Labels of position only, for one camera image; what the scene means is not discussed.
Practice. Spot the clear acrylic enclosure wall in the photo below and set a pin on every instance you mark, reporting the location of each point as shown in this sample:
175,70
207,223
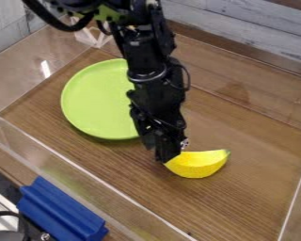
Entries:
27,158

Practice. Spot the clear acrylic corner bracket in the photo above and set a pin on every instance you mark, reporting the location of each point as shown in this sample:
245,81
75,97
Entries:
92,37

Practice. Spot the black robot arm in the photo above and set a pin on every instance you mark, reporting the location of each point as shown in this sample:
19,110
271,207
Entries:
145,42

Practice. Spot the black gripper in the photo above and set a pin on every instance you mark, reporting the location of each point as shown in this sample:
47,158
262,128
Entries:
155,110

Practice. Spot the blue plastic clamp block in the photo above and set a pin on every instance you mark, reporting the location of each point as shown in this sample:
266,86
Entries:
59,214

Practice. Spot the yellow toy banana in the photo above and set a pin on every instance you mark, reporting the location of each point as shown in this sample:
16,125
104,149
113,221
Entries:
195,165

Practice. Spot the green round plate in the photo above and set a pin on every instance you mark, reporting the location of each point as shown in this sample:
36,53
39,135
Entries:
95,103

